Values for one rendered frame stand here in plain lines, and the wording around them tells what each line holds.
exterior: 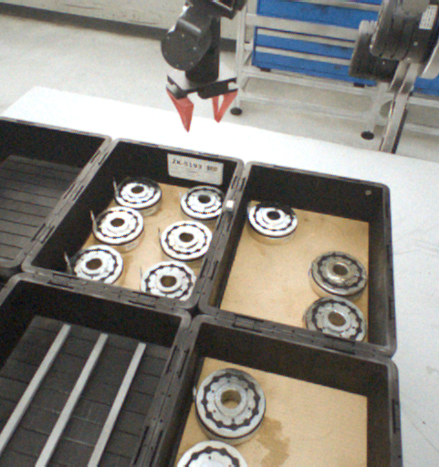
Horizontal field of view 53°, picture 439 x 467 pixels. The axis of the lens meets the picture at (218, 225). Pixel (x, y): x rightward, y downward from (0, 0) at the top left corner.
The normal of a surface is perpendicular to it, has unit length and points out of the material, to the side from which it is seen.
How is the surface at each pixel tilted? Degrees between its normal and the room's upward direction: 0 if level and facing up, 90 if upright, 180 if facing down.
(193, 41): 91
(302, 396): 0
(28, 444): 0
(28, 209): 0
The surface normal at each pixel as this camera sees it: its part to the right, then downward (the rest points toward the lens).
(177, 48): -0.29, 0.68
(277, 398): 0.04, -0.70
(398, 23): -0.25, 0.36
